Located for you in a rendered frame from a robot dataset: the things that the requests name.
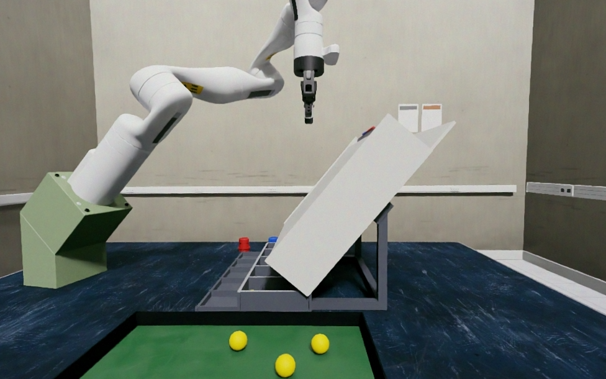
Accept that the yellow ball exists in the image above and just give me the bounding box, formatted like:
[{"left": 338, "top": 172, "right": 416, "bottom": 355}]
[
  {"left": 229, "top": 331, "right": 247, "bottom": 351},
  {"left": 275, "top": 354, "right": 296, "bottom": 378},
  {"left": 311, "top": 334, "right": 329, "bottom": 354}
]

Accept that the red plug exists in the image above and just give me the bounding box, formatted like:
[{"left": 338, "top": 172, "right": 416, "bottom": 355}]
[{"left": 238, "top": 237, "right": 250, "bottom": 252}]

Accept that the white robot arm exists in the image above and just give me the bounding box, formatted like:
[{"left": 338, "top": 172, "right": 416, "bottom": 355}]
[{"left": 67, "top": 0, "right": 340, "bottom": 206}]

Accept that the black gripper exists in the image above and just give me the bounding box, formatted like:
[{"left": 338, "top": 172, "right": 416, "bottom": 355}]
[{"left": 294, "top": 55, "right": 324, "bottom": 124}]

